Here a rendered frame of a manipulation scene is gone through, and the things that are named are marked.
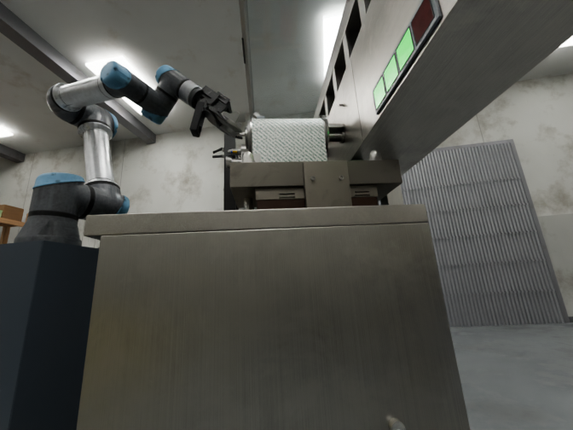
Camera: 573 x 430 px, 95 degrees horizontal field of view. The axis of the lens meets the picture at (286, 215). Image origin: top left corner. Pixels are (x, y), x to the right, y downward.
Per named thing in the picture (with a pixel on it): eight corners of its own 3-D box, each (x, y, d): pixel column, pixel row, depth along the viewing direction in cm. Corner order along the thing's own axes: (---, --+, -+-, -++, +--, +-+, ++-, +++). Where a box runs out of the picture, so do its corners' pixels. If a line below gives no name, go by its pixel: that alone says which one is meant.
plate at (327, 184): (305, 211, 58) (302, 165, 61) (350, 209, 59) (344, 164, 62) (307, 207, 56) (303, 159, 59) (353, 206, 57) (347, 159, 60)
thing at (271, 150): (253, 194, 80) (252, 140, 84) (330, 192, 82) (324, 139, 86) (253, 194, 79) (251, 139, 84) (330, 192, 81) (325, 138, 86)
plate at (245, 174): (237, 207, 74) (237, 188, 75) (375, 203, 77) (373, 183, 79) (229, 187, 59) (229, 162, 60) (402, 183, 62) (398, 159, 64)
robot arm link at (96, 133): (69, 224, 87) (63, 106, 107) (113, 232, 100) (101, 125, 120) (92, 208, 84) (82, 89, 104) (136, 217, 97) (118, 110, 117)
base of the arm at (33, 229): (-3, 246, 72) (4, 211, 74) (52, 252, 86) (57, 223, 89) (44, 241, 70) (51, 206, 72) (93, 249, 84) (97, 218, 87)
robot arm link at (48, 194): (18, 214, 78) (27, 171, 81) (70, 223, 90) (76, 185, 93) (41, 207, 73) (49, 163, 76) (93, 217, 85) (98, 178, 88)
